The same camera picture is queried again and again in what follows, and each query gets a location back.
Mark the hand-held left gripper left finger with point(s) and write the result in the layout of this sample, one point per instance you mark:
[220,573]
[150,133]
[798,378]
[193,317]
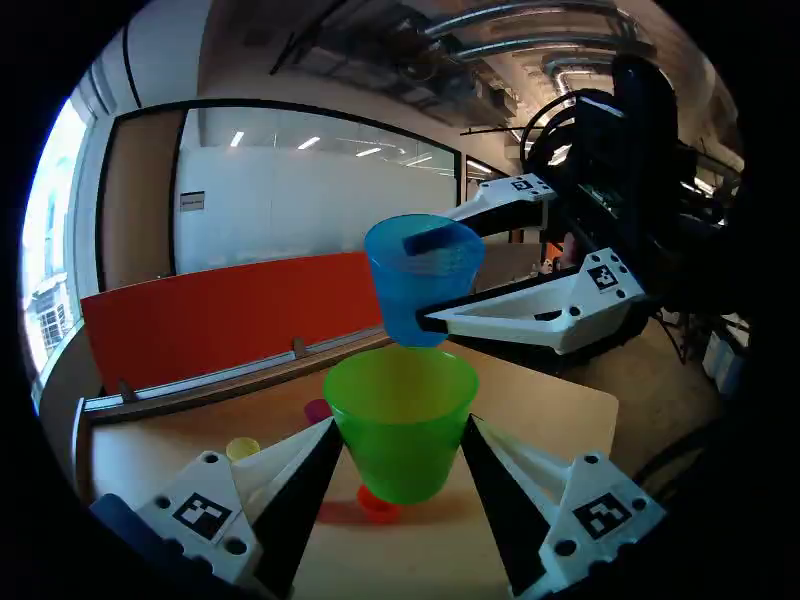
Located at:
[212,484]

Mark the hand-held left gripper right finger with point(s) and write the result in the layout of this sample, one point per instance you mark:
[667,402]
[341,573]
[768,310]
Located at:
[581,500]

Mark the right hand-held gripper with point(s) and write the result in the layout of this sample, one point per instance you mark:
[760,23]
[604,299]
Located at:
[650,200]

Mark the blue plastic cup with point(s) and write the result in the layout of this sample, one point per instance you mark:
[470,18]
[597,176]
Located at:
[406,294]

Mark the green plastic cup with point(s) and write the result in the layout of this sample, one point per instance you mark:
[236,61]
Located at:
[400,431]

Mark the yellow plastic cup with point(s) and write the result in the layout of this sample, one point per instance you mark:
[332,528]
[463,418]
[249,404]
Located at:
[242,449]

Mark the magenta plastic cup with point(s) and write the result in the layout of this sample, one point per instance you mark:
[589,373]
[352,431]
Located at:
[315,410]

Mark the red plastic cup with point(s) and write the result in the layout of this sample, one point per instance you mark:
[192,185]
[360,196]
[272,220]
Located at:
[375,507]

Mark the red desk screen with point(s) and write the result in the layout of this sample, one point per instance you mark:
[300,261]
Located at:
[225,319]

